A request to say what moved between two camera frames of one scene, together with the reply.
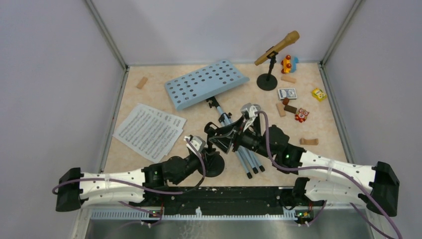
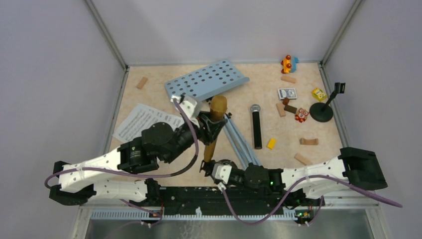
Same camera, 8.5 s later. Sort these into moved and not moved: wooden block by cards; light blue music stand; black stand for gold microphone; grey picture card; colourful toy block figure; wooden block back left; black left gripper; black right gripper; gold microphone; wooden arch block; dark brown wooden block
Moved: black stand for gold microphone; black left gripper; gold microphone; black right gripper
Not moved: wooden block by cards; grey picture card; dark brown wooden block; light blue music stand; wooden arch block; wooden block back left; colourful toy block figure
